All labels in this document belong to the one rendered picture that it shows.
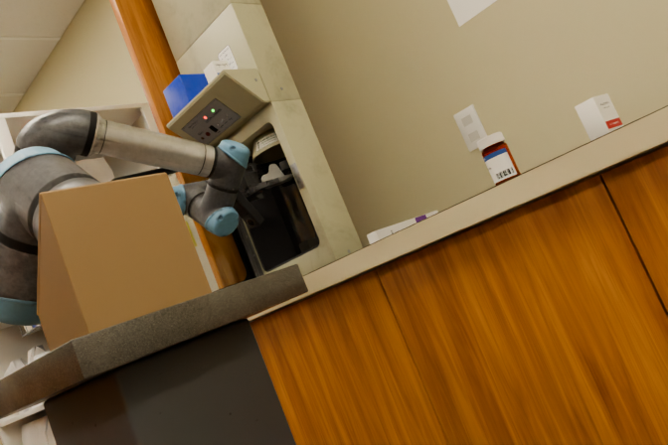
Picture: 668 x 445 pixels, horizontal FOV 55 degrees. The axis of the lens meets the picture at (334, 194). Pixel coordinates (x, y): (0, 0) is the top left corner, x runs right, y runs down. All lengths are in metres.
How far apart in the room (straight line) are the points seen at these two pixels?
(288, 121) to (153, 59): 0.55
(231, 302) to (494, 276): 0.45
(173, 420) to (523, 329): 0.55
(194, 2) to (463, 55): 0.78
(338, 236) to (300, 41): 0.82
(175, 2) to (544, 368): 1.47
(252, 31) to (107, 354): 1.27
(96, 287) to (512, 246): 0.60
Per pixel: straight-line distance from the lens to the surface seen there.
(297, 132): 1.72
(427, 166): 1.93
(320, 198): 1.67
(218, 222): 1.50
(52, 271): 0.84
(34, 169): 0.98
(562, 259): 0.99
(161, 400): 0.77
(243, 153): 1.49
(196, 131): 1.87
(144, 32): 2.12
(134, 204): 0.86
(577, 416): 1.07
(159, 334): 0.71
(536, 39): 1.74
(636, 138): 0.89
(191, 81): 1.85
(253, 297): 0.79
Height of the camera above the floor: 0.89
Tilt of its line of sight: 8 degrees up
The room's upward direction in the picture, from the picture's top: 23 degrees counter-clockwise
